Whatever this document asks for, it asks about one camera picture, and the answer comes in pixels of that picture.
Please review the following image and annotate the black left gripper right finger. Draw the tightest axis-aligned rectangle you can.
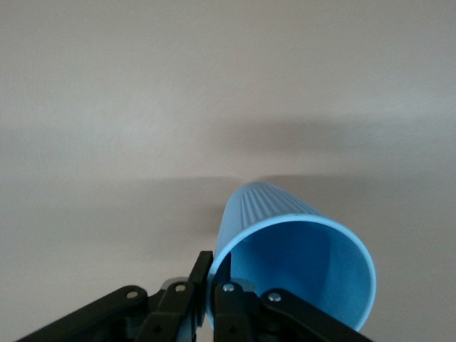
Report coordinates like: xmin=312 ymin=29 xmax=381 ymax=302
xmin=212 ymin=254 xmax=375 ymax=342

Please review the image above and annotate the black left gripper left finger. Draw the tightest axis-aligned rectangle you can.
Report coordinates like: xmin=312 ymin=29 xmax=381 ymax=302
xmin=14 ymin=251 xmax=214 ymax=342

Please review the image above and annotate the ribbed blue plastic cup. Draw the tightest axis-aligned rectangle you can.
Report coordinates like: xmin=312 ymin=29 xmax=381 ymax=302
xmin=208 ymin=181 xmax=378 ymax=331

